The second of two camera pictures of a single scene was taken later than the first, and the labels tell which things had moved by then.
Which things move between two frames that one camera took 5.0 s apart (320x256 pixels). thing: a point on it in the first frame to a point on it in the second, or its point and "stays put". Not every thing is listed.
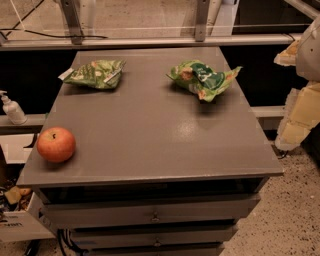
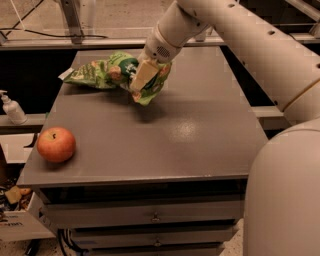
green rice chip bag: (201, 78) to (118, 71)
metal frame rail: (75, 42) stays put
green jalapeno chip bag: (99, 74) stays put
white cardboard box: (23, 219) stays put
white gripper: (309, 56) to (156, 50)
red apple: (56, 144) stays put
